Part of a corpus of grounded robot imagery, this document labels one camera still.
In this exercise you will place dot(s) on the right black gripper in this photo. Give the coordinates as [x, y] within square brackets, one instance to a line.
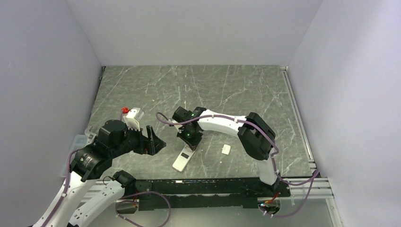
[193, 144]

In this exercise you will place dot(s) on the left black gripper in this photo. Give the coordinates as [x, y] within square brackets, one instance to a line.
[150, 145]

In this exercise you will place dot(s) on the red white remote control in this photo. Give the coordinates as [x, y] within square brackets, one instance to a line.
[183, 159]

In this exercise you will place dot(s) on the white battery cover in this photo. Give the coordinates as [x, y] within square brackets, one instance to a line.
[226, 149]

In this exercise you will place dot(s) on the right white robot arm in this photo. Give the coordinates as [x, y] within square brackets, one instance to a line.
[255, 135]

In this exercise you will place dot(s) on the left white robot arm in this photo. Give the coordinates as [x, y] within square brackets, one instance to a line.
[86, 167]

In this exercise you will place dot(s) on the clear plastic screw box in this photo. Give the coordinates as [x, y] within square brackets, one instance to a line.
[79, 142]

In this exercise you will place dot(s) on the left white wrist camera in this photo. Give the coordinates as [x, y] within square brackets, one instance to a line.
[132, 117]

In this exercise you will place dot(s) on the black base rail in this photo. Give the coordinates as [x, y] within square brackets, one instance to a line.
[246, 192]

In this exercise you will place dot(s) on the orange handled adjustable wrench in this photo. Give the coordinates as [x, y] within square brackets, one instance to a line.
[89, 134]

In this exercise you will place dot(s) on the aluminium frame rail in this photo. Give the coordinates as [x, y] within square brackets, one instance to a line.
[322, 192]

